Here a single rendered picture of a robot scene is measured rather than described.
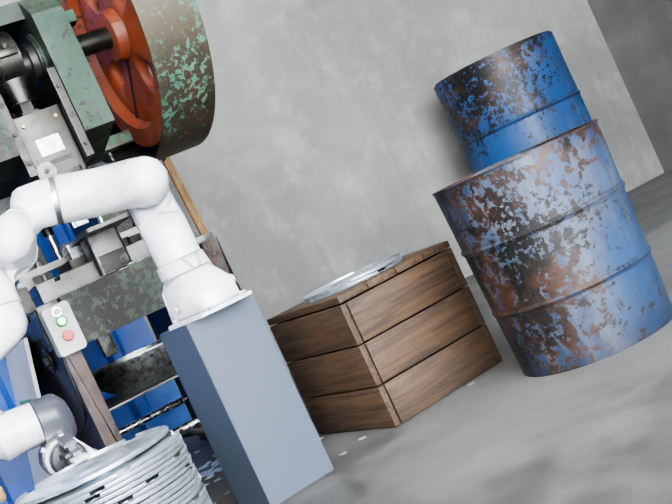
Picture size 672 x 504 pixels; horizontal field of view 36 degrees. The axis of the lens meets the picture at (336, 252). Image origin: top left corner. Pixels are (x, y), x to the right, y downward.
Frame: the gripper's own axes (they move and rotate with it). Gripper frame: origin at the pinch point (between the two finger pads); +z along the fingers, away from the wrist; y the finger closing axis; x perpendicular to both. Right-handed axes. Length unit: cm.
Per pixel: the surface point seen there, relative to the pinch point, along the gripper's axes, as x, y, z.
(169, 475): 7.9, -5.2, 33.3
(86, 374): 19, 12, -75
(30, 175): 31, 69, -93
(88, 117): 54, 79, -93
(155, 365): 40, 5, -91
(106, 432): 17, -4, -75
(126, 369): 32, 8, -92
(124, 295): 38, 27, -82
